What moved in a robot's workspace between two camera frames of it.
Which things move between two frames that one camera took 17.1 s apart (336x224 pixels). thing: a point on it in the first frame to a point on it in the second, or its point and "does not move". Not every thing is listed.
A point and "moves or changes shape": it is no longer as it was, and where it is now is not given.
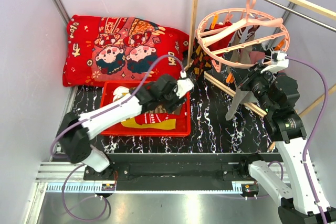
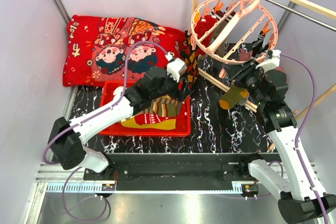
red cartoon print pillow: x=98 y=50 does not move
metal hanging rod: x=270 y=0 does not move
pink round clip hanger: x=242 y=38 moves or changes shape
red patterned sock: x=222 y=43 to x=203 y=24
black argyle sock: x=201 y=58 to x=188 y=74
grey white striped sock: x=241 y=97 to x=218 y=16
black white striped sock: x=250 y=35 to x=257 y=46
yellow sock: x=169 y=124 does not move
